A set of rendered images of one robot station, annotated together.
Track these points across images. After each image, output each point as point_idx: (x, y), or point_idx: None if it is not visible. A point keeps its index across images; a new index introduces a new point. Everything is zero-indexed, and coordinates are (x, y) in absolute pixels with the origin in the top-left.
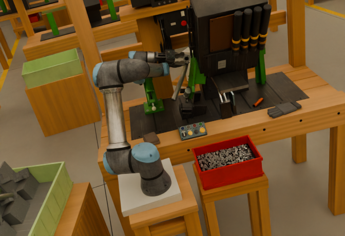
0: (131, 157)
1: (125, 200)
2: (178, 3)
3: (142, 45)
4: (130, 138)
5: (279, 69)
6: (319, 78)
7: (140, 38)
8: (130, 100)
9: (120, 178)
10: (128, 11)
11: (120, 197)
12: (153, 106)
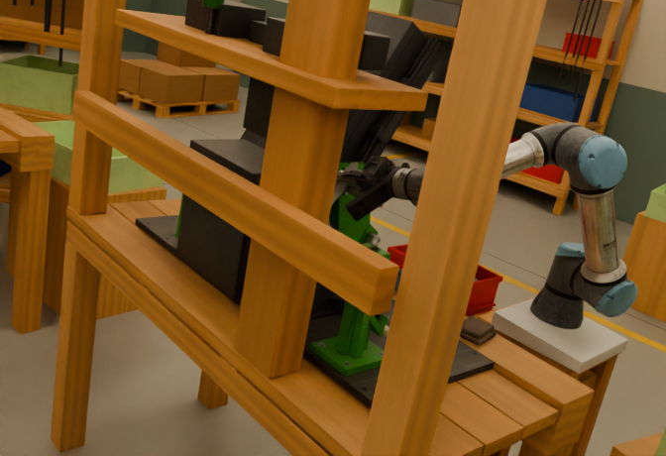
0: None
1: (610, 340)
2: None
3: (332, 195)
4: (482, 376)
5: (110, 225)
6: (162, 201)
7: (337, 172)
8: (321, 424)
9: (584, 356)
10: (380, 83)
11: (612, 347)
12: (387, 326)
